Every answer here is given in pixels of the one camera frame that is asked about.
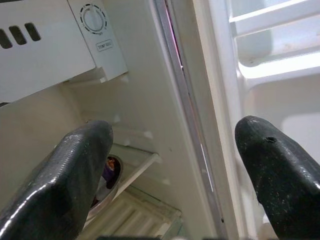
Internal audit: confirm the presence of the white freezer compartment flap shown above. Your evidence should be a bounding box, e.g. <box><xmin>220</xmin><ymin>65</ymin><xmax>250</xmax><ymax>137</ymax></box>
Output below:
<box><xmin>0</xmin><ymin>0</ymin><xmax>97</xmax><ymax>104</ymax></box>

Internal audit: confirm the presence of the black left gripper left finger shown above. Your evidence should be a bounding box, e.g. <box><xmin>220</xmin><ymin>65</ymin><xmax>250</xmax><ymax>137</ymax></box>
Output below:
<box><xmin>0</xmin><ymin>120</ymin><xmax>114</xmax><ymax>240</ymax></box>

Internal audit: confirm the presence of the white thermostat control panel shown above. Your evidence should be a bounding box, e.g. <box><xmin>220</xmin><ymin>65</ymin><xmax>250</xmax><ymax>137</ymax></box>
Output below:
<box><xmin>66</xmin><ymin>0</ymin><xmax>130</xmax><ymax>81</ymax></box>

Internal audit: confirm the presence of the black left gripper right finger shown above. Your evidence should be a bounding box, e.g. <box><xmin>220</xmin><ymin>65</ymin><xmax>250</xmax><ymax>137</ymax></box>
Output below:
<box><xmin>235</xmin><ymin>115</ymin><xmax>320</xmax><ymax>240</ymax></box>

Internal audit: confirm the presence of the glass fridge shelf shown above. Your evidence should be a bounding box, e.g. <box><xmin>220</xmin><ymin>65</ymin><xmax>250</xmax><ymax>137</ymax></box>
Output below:
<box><xmin>109</xmin><ymin>141</ymin><xmax>161</xmax><ymax>201</ymax></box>

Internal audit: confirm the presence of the purple food packet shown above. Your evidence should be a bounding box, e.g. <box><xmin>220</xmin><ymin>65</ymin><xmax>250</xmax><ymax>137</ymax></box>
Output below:
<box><xmin>101</xmin><ymin>156</ymin><xmax>116</xmax><ymax>191</ymax></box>

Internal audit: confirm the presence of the steel bowl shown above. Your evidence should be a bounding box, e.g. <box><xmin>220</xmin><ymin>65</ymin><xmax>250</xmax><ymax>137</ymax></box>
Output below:
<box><xmin>87</xmin><ymin>154</ymin><xmax>125</xmax><ymax>216</ymax></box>

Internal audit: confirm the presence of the white ribbed crisper cover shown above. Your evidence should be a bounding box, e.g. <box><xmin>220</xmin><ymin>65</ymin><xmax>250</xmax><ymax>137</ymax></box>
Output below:
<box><xmin>80</xmin><ymin>188</ymin><xmax>184</xmax><ymax>240</ymax></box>

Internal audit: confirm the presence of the white thermostat dial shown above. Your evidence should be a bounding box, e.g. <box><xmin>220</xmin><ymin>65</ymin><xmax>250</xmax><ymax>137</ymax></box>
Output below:
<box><xmin>79</xmin><ymin>3</ymin><xmax>110</xmax><ymax>35</ymax></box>

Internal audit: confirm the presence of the white door shelf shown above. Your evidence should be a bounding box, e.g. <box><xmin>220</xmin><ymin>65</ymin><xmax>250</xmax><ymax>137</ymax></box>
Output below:
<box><xmin>227</xmin><ymin>0</ymin><xmax>320</xmax><ymax>69</ymax></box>

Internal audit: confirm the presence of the silver fridge door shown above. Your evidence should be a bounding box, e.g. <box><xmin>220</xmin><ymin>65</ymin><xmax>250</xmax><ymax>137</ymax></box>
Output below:
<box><xmin>166</xmin><ymin>0</ymin><xmax>320</xmax><ymax>240</ymax></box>

